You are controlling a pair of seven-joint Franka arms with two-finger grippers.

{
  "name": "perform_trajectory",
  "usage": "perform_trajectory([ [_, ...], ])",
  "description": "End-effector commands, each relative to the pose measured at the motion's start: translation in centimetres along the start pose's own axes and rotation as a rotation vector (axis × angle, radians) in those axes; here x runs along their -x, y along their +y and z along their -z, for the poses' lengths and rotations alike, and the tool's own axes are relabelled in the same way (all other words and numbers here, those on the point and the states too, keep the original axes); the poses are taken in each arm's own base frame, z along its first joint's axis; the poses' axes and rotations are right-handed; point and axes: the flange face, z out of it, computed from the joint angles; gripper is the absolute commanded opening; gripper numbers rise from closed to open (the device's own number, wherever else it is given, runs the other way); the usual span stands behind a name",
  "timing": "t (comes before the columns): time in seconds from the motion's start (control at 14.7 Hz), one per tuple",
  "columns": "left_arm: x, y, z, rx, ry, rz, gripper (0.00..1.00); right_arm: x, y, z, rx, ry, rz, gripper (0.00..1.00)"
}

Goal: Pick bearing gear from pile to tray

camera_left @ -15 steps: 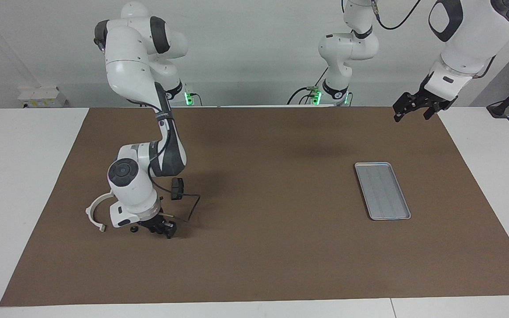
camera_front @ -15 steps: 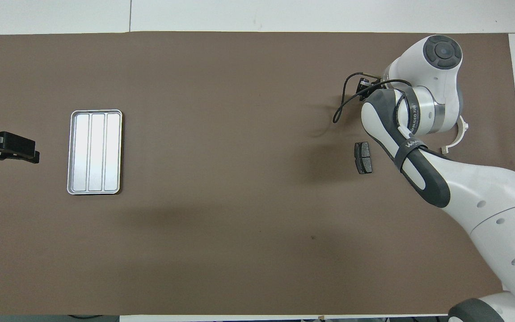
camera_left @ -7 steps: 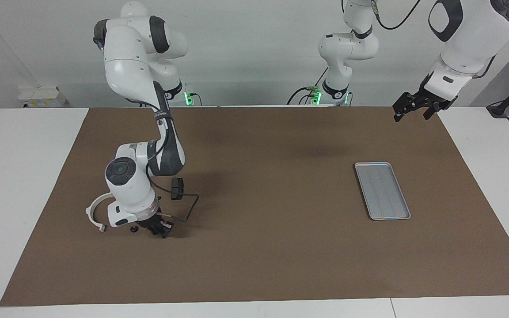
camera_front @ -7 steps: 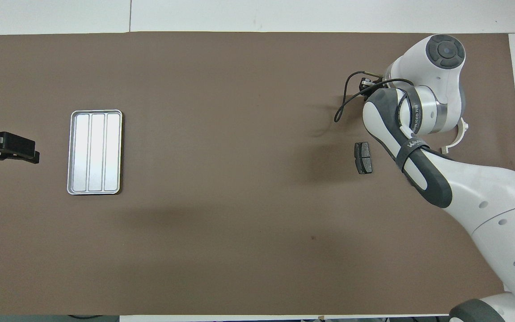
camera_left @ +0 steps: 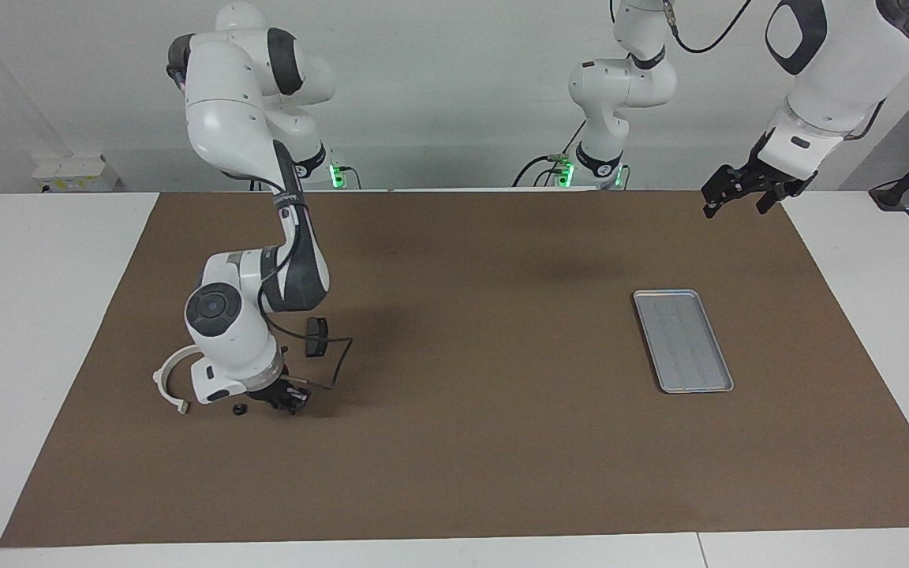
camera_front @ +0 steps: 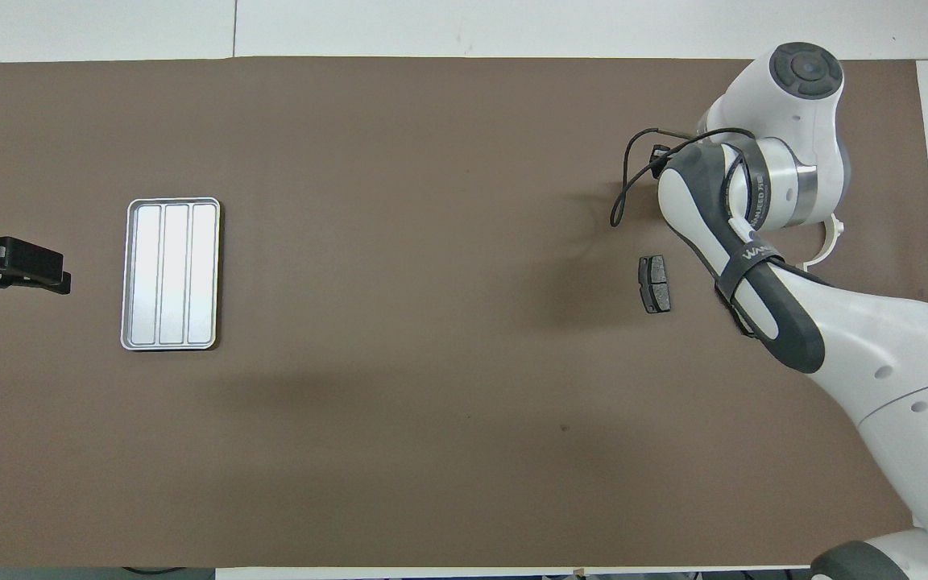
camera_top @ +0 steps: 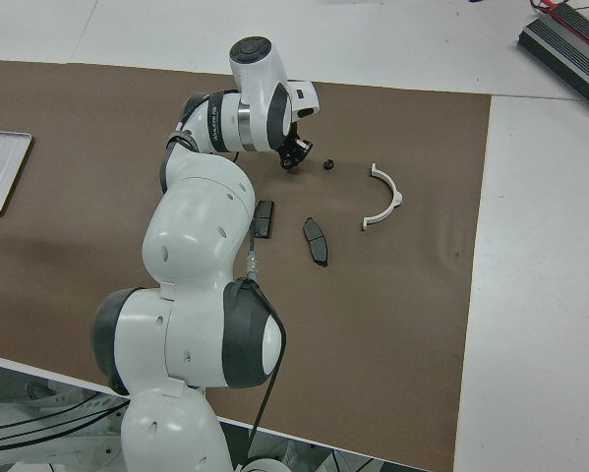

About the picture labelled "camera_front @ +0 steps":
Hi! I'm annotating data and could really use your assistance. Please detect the brown table mat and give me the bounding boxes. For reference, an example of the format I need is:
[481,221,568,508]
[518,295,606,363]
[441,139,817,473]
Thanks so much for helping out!
[0,56,928,569]

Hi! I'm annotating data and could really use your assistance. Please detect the black right arm strap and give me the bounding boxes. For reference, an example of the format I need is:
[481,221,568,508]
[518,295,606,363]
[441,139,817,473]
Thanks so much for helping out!
[714,240,787,305]

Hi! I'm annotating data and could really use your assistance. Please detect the short dark brake pad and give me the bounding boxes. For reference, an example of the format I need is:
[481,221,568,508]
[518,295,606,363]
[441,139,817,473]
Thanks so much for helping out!
[638,255,672,315]

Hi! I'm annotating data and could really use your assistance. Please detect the white semicircular plastic bracket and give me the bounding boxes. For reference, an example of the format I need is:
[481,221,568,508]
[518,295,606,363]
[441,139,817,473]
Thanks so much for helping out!
[801,213,845,268]

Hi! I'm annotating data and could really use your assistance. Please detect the silver metal tray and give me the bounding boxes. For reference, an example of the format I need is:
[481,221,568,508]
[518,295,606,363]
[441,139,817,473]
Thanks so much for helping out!
[120,197,222,352]

